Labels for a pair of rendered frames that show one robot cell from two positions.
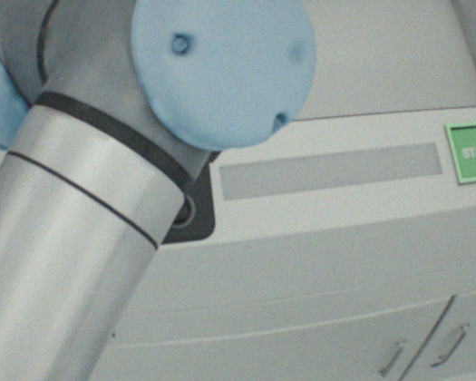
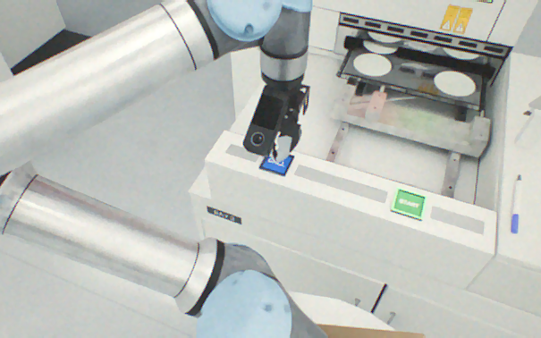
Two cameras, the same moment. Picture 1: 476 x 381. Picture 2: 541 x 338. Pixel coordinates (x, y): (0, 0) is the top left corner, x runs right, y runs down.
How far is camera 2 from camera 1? 0.28 m
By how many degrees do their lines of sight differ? 23
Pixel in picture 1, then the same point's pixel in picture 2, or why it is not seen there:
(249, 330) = (292, 248)
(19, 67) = not seen: hidden behind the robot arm
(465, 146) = (402, 198)
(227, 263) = (285, 199)
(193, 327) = (271, 233)
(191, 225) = (259, 146)
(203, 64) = not seen: outside the picture
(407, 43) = (410, 173)
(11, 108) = not seen: hidden behind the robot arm
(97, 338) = (147, 71)
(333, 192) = (333, 189)
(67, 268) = (147, 35)
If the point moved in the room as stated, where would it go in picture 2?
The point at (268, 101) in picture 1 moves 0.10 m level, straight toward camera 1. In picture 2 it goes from (247, 16) to (173, 67)
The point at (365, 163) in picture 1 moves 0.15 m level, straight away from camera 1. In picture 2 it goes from (352, 186) to (399, 147)
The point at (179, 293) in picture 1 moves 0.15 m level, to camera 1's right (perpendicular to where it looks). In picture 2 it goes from (267, 208) to (330, 243)
